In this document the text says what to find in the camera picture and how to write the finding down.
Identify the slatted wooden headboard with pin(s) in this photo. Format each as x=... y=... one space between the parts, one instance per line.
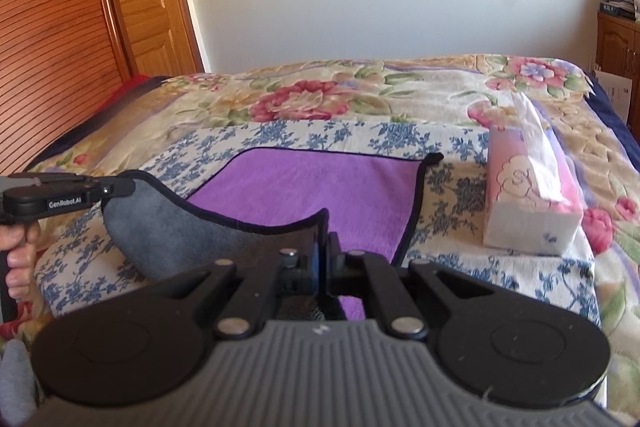
x=50 y=32

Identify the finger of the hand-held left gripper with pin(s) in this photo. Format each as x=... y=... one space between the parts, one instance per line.
x=127 y=188

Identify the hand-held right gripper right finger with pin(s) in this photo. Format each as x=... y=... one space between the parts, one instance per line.
x=331 y=268

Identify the wooden cabinet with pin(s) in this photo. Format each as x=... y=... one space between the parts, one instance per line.
x=617 y=47

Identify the white cardboard box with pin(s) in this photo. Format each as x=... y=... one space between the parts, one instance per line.
x=614 y=92

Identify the white blue floral cloth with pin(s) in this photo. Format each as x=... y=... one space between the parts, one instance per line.
x=450 y=192

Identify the dark blue bed sheet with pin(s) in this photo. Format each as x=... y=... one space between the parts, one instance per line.
x=607 y=107

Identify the pink floral tissue pack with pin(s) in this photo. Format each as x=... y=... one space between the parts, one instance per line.
x=525 y=202

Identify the purple and grey towel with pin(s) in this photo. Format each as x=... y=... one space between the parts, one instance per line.
x=300 y=192

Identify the grey cloth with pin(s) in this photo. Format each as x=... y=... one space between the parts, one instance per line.
x=17 y=382

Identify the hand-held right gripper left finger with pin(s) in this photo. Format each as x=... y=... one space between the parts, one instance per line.
x=317 y=268

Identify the person's left hand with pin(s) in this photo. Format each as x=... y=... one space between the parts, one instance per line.
x=19 y=257

